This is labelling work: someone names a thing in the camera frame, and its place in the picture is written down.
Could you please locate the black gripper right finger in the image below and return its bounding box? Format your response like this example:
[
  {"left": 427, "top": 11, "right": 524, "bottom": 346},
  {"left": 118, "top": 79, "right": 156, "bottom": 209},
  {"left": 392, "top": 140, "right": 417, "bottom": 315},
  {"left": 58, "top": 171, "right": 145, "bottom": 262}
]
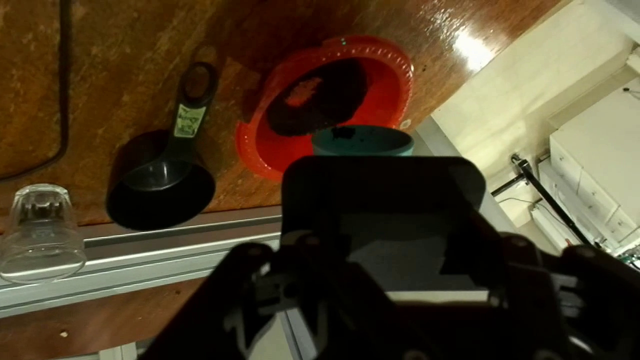
[{"left": 458, "top": 228, "right": 640, "bottom": 360}]

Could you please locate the red plastic bowl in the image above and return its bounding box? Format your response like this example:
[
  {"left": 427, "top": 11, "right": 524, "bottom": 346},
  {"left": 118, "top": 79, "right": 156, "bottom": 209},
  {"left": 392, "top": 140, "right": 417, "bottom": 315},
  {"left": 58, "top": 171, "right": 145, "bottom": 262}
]
[{"left": 237, "top": 35, "right": 415, "bottom": 179}]

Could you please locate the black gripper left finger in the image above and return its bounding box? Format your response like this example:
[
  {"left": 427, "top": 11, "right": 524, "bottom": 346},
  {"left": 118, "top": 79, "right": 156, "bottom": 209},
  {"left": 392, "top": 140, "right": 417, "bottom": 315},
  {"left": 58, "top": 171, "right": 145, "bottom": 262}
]
[{"left": 139, "top": 242, "right": 375, "bottom": 360}]

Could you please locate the aluminium extrusion rack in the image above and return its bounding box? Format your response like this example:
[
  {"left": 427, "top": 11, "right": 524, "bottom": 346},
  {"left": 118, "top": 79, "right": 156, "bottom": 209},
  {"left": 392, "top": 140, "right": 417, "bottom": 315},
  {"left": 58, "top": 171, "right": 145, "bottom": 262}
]
[{"left": 0, "top": 115, "right": 523, "bottom": 360}]

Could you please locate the white sideboard cabinet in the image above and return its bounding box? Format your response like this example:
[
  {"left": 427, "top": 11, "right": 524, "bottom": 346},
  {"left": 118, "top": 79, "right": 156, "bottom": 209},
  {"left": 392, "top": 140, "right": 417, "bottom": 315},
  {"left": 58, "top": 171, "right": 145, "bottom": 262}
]
[{"left": 539, "top": 79, "right": 640, "bottom": 259}]

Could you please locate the small clear glass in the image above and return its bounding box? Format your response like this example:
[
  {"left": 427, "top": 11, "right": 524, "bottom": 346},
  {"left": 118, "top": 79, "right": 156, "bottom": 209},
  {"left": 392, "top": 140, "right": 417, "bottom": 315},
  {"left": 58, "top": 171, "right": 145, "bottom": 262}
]
[{"left": 0, "top": 183, "right": 87, "bottom": 283}]

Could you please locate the black measuring cup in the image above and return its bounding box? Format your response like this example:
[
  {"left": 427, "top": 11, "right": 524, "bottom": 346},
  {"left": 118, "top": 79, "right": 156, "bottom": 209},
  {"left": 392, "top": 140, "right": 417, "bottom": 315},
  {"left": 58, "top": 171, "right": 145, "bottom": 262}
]
[{"left": 106, "top": 62, "right": 220, "bottom": 230}]

